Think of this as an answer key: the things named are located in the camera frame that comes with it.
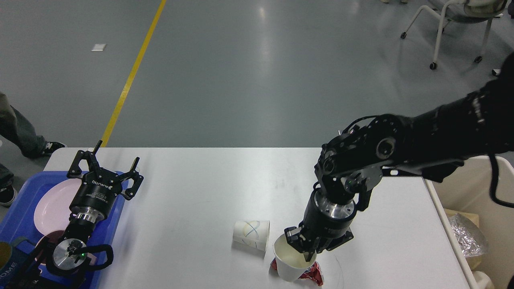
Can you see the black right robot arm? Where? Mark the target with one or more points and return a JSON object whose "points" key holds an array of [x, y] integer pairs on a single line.
{"points": [[432, 145]]}

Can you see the person's near leg and shoe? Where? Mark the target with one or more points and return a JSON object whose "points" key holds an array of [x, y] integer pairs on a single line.
{"points": [[8, 193]]}

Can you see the aluminium foil tray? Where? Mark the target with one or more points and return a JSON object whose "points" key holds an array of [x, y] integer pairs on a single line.
{"points": [[470, 238]]}

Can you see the beige plastic bin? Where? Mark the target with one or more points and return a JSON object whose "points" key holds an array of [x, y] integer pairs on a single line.
{"points": [[468, 190]]}

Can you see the white paper cup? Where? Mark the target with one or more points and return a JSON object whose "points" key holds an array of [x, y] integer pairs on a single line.
{"points": [[284, 251]]}

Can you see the brown paper bag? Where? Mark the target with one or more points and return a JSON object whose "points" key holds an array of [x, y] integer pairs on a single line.
{"points": [[473, 262]]}

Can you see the person's far leg and shoe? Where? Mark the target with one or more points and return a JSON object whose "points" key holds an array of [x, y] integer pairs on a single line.
{"points": [[18, 130]]}

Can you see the patterned paper cup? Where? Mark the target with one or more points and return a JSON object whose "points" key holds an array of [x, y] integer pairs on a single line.
{"points": [[254, 234]]}

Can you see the dark blue mug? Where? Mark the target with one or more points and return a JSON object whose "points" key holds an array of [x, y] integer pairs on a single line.
{"points": [[12, 258]]}

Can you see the person's leg and shoe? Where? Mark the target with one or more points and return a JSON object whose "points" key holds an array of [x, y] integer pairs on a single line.
{"points": [[8, 193], [18, 130]]}

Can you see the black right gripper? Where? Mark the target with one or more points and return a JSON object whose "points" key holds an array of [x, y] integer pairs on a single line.
{"points": [[325, 221]]}

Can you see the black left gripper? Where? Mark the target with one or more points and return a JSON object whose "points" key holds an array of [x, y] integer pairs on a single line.
{"points": [[95, 194]]}

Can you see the white paper scrap on floor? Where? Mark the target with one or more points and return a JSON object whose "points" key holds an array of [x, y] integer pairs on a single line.
{"points": [[99, 47]]}

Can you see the red foil wrapper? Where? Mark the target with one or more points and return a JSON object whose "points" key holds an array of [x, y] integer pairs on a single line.
{"points": [[315, 275]]}

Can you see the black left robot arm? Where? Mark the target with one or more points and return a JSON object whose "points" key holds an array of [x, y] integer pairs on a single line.
{"points": [[69, 255]]}

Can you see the pink plate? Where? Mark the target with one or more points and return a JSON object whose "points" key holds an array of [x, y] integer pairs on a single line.
{"points": [[52, 211]]}

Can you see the white office chair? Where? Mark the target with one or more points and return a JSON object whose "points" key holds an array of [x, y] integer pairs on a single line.
{"points": [[462, 11]]}

